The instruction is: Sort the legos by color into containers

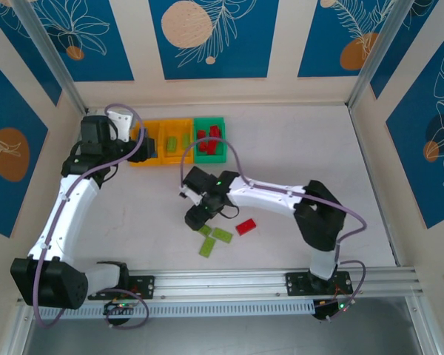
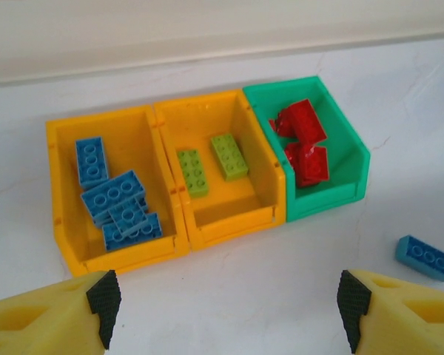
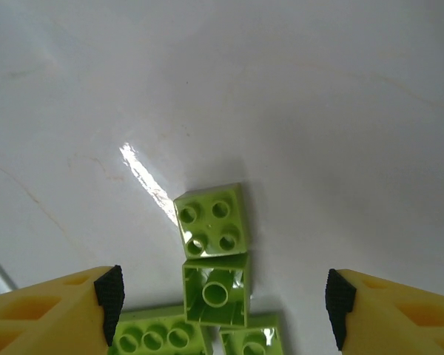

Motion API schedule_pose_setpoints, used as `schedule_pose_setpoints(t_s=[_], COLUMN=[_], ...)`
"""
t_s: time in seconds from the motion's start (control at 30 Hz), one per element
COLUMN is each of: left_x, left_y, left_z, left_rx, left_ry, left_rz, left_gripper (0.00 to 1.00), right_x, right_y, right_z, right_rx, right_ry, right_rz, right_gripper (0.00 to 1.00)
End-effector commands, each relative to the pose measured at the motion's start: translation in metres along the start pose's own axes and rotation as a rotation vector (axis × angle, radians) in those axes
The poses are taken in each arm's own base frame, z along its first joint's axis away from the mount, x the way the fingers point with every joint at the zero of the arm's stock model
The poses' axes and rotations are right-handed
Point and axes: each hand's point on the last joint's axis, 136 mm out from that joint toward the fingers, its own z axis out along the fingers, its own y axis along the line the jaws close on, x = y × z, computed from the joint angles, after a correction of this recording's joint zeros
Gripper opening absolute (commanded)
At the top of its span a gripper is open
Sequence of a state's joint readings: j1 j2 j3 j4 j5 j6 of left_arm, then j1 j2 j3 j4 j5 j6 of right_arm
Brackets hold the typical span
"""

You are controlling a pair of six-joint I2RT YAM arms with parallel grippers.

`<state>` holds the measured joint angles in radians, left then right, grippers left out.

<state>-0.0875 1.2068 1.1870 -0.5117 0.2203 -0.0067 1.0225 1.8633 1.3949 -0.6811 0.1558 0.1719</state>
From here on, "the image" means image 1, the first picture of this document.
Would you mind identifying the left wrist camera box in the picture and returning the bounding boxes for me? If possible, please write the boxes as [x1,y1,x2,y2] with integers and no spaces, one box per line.
[106,110,137,142]

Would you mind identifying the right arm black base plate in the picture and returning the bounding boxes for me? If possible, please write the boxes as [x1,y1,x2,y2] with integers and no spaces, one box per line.
[285,271,354,297]

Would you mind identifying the aluminium frame post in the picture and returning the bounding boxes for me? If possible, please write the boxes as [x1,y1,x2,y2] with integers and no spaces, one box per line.
[11,0,89,118]
[346,0,417,110]

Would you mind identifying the slotted white cable duct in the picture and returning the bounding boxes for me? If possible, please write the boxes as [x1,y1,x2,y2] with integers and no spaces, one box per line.
[32,300,316,320]

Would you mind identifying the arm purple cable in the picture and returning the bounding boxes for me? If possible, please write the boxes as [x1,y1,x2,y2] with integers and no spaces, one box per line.
[179,137,368,323]
[32,103,149,330]

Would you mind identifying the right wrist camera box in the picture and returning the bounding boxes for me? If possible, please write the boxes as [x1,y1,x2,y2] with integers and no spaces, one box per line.
[178,186,202,206]

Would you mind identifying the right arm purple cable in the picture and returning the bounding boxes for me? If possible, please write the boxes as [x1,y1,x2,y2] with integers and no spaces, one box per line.
[179,137,368,323]

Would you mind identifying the green plastic bin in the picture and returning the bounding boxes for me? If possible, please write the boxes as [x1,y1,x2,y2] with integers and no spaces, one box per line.
[192,117,229,164]

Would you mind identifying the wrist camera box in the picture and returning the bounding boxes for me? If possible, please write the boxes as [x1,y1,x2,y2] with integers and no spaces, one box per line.
[106,110,137,142]
[178,186,202,206]

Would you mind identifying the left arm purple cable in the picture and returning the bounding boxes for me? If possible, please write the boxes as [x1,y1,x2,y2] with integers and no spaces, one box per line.
[32,103,149,330]

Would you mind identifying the orange plastic bin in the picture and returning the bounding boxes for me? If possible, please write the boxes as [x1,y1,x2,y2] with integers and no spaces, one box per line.
[161,118,195,166]
[129,119,164,169]

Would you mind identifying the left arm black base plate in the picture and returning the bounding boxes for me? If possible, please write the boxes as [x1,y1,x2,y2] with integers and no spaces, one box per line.
[87,274,157,301]

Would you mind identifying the aluminium mounting rail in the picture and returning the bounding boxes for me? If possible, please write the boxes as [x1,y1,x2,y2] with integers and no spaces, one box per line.
[16,266,426,306]

